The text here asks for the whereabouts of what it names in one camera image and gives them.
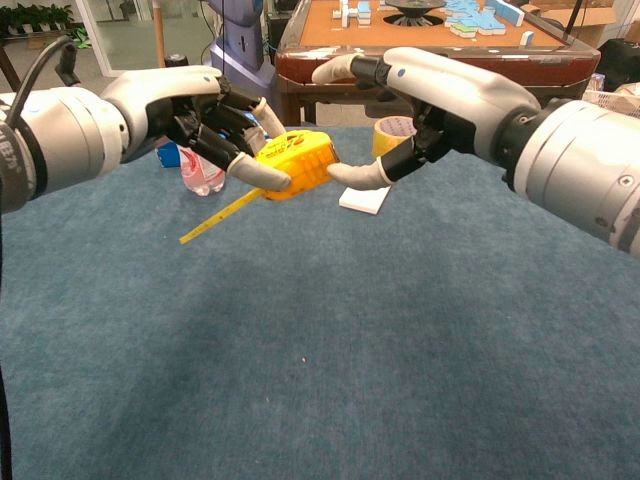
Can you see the single white blue mahjong tile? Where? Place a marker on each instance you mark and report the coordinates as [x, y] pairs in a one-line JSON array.
[[527, 38]]

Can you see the cardboard box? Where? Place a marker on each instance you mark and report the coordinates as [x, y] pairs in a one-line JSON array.
[[590, 20]]

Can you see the green cloth on floor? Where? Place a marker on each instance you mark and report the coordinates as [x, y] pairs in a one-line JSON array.
[[82, 37]]

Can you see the yellow tape measure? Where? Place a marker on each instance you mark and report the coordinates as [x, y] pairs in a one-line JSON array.
[[305, 160]]

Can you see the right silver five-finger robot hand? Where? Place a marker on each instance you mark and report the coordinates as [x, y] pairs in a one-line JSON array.
[[465, 95]]

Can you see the yellow packing tape roll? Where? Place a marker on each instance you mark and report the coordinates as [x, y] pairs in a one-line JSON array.
[[390, 135]]

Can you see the white plastic basket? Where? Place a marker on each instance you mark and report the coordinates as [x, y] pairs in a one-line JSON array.
[[612, 95]]

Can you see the large white blue tile pile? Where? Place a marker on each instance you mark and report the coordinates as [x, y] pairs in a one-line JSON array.
[[480, 20]]

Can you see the clear plastic drink bottle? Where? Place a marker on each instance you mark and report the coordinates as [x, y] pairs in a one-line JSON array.
[[202, 177]]

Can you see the white switch plate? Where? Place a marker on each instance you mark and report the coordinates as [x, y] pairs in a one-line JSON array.
[[362, 200]]

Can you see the brown mahjong table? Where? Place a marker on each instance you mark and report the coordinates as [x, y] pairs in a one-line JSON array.
[[320, 102]]

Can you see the blue felt table mat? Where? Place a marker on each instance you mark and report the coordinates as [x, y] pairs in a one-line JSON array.
[[350, 325]]

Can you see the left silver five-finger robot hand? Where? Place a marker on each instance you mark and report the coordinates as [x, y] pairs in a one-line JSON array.
[[155, 87]]

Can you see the blue Oreo cookie box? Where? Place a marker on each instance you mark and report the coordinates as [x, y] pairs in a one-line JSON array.
[[169, 155]]

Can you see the wooden pole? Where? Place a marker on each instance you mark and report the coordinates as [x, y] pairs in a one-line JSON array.
[[160, 35]]

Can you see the dark wooden table leg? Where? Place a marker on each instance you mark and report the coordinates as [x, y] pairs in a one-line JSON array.
[[7, 67]]

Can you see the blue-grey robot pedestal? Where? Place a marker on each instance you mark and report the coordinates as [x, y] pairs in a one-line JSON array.
[[240, 45]]

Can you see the green potted plants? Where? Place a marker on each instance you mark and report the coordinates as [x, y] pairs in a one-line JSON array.
[[35, 17]]

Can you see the black mahjong table centre dial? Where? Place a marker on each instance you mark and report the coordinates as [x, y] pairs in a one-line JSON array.
[[414, 12]]

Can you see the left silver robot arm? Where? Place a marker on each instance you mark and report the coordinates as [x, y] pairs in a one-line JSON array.
[[65, 135]]

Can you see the black bag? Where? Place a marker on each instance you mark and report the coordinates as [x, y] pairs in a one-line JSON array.
[[620, 62]]

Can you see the small white blue tile cluster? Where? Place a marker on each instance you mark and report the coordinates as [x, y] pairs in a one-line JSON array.
[[356, 12]]

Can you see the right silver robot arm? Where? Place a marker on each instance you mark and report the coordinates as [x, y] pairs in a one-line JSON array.
[[580, 165]]

